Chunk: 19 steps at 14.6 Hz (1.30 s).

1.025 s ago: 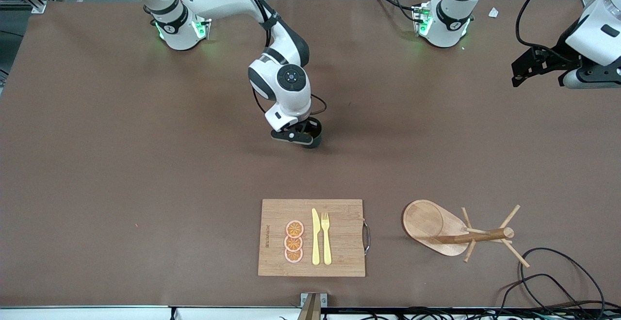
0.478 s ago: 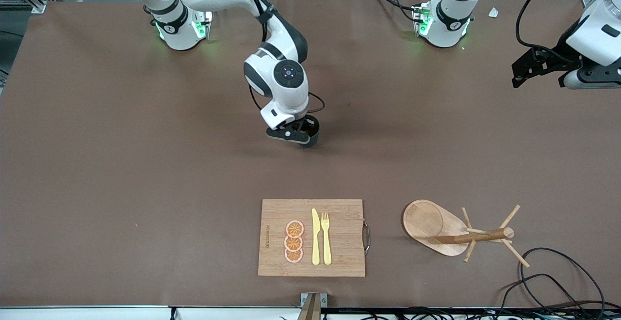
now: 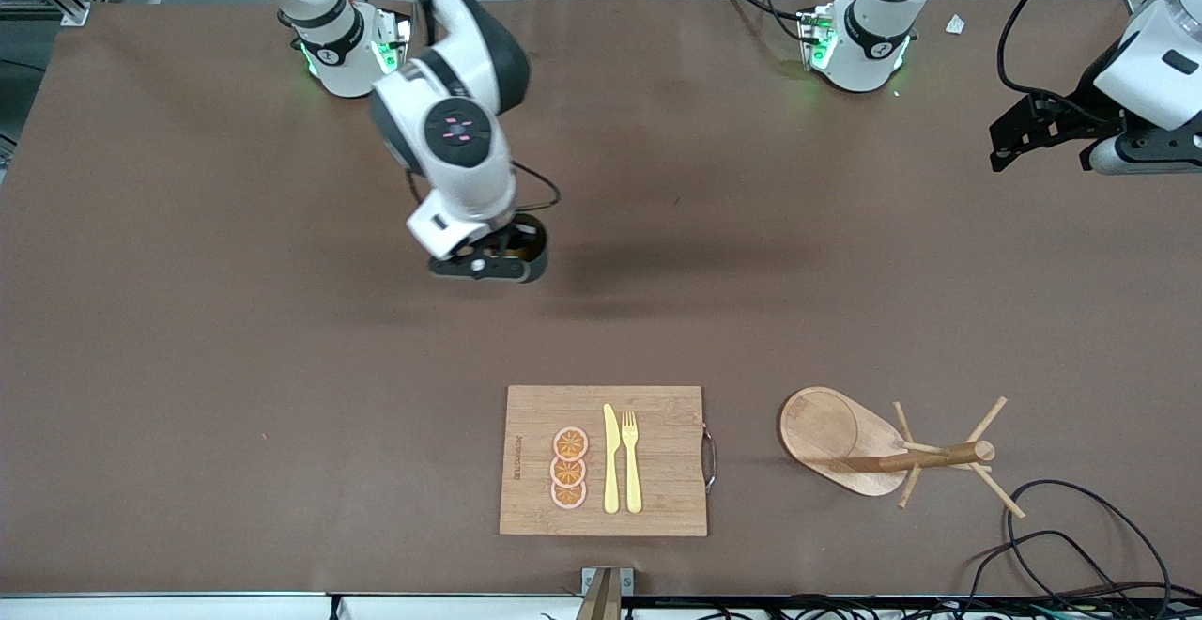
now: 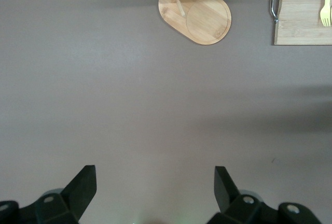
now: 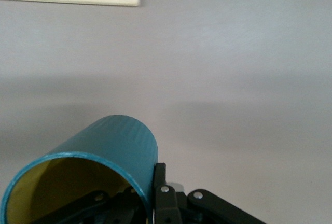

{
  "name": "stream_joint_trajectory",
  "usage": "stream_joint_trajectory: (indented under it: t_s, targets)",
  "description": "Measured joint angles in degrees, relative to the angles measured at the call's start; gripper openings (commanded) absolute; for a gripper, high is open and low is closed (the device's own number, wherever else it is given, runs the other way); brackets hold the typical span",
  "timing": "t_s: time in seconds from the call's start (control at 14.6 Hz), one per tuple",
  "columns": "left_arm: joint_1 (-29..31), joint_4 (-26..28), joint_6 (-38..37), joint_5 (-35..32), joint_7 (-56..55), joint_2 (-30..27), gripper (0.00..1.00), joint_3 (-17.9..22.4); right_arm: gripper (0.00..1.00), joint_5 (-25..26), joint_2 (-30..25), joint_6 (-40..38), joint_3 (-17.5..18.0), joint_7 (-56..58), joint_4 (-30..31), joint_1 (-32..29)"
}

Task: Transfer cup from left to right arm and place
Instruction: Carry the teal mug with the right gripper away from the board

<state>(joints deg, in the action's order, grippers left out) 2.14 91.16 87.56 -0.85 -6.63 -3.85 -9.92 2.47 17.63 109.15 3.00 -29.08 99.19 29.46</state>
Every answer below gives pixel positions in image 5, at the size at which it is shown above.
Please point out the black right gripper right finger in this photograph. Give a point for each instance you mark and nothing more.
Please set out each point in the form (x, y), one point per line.
(166, 203)

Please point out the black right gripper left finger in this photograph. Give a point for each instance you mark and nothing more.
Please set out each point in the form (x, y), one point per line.
(103, 208)

